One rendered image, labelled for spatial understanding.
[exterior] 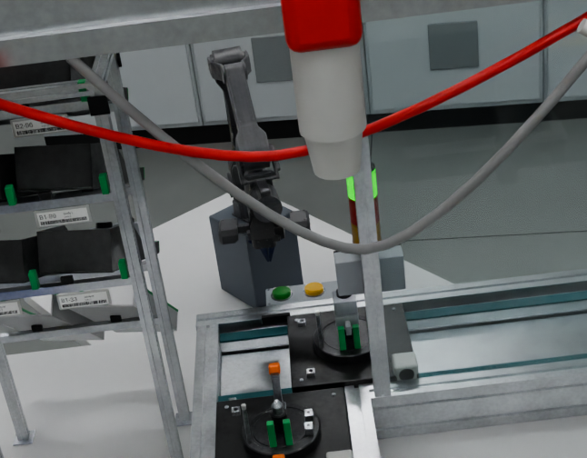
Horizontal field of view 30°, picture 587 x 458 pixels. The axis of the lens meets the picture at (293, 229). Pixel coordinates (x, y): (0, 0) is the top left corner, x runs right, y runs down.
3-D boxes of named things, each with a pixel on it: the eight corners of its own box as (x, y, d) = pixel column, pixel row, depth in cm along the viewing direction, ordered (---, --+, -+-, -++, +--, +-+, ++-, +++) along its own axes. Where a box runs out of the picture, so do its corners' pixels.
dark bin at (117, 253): (94, 254, 216) (93, 217, 216) (160, 253, 214) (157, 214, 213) (39, 274, 189) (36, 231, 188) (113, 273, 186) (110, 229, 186)
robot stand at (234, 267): (266, 264, 268) (255, 192, 258) (303, 284, 259) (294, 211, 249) (221, 289, 261) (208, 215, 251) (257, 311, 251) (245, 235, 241)
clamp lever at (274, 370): (273, 403, 200) (268, 363, 199) (284, 402, 200) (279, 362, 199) (273, 409, 197) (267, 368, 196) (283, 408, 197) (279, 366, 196)
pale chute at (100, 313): (115, 332, 228) (116, 311, 229) (177, 331, 226) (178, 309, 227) (65, 307, 201) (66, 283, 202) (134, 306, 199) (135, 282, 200)
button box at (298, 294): (268, 311, 244) (264, 287, 241) (363, 299, 243) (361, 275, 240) (269, 329, 238) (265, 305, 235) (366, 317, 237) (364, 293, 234)
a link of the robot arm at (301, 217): (213, 194, 226) (213, 210, 221) (304, 184, 225) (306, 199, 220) (220, 228, 230) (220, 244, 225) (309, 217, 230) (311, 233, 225)
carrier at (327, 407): (217, 410, 208) (207, 356, 202) (344, 394, 208) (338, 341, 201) (215, 501, 187) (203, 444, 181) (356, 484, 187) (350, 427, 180)
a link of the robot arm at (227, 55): (207, 48, 232) (211, 56, 227) (241, 42, 233) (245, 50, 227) (230, 186, 246) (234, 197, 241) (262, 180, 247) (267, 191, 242)
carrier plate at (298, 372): (287, 323, 230) (286, 314, 229) (402, 310, 229) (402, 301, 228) (293, 395, 209) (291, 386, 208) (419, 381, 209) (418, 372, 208)
